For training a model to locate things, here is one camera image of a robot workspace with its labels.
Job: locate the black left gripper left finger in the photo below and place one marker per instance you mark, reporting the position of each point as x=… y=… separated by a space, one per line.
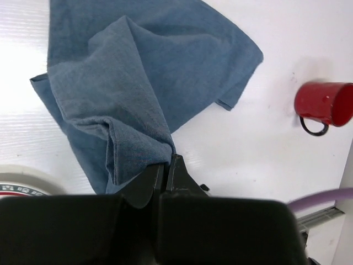
x=140 y=190

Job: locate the blue cloth placemat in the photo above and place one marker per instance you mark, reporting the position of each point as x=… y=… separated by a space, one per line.
x=122 y=76

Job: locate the red enamel mug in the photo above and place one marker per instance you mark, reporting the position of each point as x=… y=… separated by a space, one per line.
x=329 y=103

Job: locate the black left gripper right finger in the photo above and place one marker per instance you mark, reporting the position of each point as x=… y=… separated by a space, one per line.
x=180 y=182

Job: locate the white plate green red rim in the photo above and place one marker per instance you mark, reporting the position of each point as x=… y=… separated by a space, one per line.
x=19 y=180

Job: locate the aluminium right side rail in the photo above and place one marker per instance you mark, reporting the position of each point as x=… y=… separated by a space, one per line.
x=309 y=221

